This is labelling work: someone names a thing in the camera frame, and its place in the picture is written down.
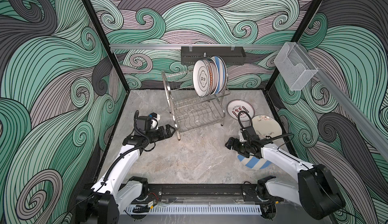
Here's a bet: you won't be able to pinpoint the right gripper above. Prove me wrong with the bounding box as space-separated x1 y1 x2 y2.
223 137 251 157

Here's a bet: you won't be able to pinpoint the blue striped plate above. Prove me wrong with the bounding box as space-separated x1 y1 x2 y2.
219 57 228 92
237 154 271 170

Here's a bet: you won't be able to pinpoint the white plate black outline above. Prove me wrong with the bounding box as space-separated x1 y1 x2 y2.
193 59 211 97

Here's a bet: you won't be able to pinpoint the green red rimmed plate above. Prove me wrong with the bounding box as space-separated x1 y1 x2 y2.
214 56 224 94

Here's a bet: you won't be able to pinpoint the orange sunburst plate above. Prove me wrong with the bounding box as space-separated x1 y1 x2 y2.
208 58 218 95

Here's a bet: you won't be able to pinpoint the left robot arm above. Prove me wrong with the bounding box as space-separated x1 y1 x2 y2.
74 125 176 224

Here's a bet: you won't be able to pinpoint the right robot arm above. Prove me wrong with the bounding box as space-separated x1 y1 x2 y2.
225 137 346 220

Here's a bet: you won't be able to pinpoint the white plate red characters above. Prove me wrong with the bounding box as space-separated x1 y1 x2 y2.
226 99 255 120

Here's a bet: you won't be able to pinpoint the cream floral plate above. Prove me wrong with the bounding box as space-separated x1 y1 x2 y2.
252 115 283 139

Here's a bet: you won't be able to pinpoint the steel wire dish rack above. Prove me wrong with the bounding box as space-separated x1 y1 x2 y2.
161 70 230 140

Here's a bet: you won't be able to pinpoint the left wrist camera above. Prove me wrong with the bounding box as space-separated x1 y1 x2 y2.
134 110 161 132

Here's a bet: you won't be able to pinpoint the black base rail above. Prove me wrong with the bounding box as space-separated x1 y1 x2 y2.
130 183 322 198

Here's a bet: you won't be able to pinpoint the white slotted cable duct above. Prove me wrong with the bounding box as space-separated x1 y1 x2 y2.
142 204 262 216

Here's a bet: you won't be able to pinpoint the black wall shelf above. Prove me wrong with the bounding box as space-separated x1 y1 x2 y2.
180 46 247 66

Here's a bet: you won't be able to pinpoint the clear acrylic wall holder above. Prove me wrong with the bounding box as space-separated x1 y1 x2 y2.
274 42 318 91

